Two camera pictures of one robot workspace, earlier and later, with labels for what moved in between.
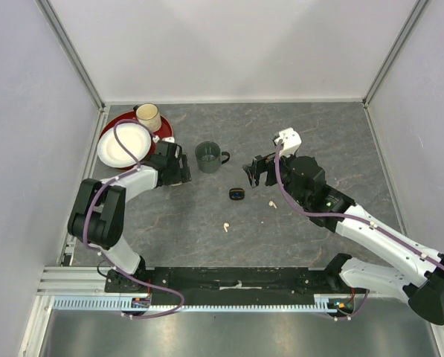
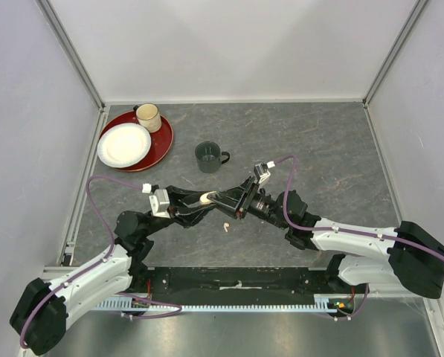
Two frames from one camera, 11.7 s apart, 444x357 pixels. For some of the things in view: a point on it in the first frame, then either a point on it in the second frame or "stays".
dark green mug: x=209 y=157 stays
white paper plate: x=111 y=151 stays
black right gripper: x=259 y=165 -> x=246 y=190
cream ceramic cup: x=148 y=114 stays
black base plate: x=232 y=285 stays
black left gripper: x=182 y=175 -> x=185 y=216
